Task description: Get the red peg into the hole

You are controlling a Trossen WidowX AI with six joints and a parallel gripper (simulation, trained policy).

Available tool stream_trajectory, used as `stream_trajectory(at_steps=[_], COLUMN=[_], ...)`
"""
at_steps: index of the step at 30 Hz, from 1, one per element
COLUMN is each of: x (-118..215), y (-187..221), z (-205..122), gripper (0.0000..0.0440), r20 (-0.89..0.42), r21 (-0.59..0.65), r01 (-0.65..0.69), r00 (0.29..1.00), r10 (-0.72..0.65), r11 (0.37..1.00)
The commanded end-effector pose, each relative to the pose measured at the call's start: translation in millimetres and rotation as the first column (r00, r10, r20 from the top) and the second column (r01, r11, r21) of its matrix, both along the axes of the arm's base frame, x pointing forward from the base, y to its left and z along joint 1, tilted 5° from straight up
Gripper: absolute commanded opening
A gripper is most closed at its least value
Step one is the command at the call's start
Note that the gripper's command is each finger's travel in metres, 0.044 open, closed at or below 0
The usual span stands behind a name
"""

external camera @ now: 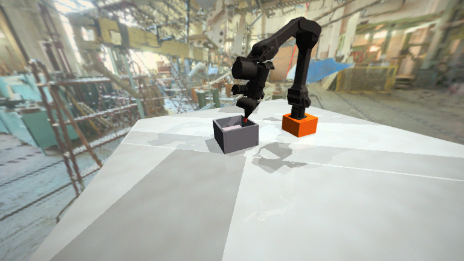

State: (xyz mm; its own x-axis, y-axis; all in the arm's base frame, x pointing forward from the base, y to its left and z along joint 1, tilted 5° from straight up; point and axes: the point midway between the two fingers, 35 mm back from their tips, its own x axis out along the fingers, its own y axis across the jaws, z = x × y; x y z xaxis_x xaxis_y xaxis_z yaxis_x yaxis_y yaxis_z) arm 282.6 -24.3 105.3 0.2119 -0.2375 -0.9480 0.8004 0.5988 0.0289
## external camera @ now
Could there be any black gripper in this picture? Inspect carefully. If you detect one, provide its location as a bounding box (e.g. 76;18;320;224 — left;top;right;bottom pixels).
236;80;265;118

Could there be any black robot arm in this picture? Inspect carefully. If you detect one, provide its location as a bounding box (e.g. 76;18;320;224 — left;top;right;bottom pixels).
231;16;321;120

